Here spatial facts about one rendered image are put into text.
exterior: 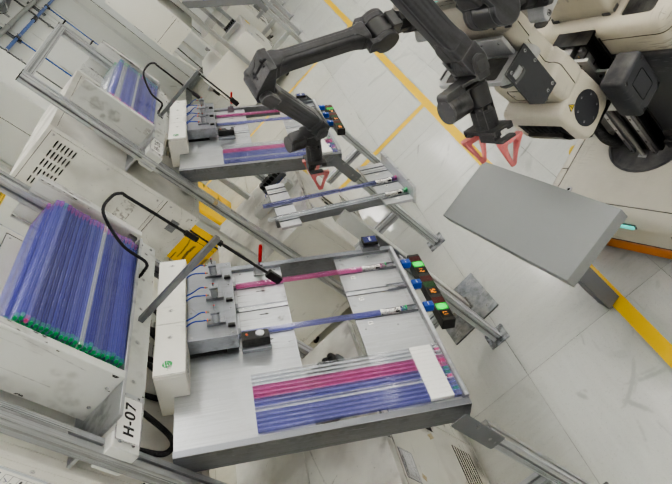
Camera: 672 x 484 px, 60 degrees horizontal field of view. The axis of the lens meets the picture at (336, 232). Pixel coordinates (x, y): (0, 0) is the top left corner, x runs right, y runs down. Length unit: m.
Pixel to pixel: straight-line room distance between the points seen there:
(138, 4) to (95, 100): 3.46
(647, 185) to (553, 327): 0.63
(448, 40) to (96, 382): 1.05
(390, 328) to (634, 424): 0.86
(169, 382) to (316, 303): 1.64
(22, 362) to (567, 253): 1.36
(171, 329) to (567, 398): 1.37
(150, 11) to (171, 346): 4.72
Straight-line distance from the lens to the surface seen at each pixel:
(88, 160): 2.61
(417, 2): 1.28
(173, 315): 1.69
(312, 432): 1.44
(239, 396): 1.54
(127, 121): 2.64
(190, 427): 1.51
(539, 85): 1.67
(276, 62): 1.60
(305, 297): 3.04
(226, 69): 6.15
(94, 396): 1.45
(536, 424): 2.29
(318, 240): 2.85
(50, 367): 1.40
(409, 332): 1.69
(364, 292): 1.82
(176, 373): 1.52
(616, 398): 2.19
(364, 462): 1.84
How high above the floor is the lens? 1.88
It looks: 30 degrees down
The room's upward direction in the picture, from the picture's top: 54 degrees counter-clockwise
